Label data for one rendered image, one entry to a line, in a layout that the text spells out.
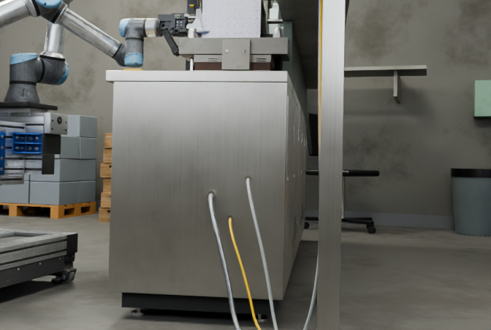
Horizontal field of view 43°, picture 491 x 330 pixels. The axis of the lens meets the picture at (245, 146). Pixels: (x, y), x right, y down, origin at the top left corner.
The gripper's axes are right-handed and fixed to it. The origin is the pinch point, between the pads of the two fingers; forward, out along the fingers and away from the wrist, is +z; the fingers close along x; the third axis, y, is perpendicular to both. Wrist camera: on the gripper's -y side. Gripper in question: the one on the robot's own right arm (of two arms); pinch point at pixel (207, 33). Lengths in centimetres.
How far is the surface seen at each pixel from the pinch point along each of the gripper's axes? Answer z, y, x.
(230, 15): 9.4, 6.8, -0.3
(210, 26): 1.6, 2.4, -0.3
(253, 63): 21.1, -15.2, -18.7
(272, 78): 28.8, -21.7, -25.9
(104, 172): -151, -63, 306
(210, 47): 5.2, -9.8, -19.9
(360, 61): 81, 50, 367
